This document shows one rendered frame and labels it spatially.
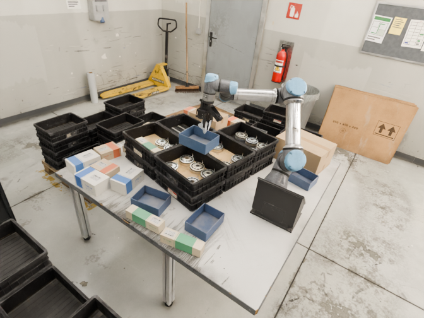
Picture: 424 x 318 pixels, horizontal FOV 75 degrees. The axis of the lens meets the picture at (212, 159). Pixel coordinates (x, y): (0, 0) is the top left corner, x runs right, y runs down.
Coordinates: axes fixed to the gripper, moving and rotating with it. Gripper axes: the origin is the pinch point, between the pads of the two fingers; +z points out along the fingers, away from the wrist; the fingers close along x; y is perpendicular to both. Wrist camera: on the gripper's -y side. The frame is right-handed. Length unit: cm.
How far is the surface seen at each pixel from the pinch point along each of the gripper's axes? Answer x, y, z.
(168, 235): 48, -17, 42
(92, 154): 31, 74, 37
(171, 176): 20.1, 7.2, 28.5
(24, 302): 103, 33, 87
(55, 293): 90, 24, 86
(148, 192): 27, 20, 44
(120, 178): 36, 37, 38
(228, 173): -9.0, -17.1, 26.3
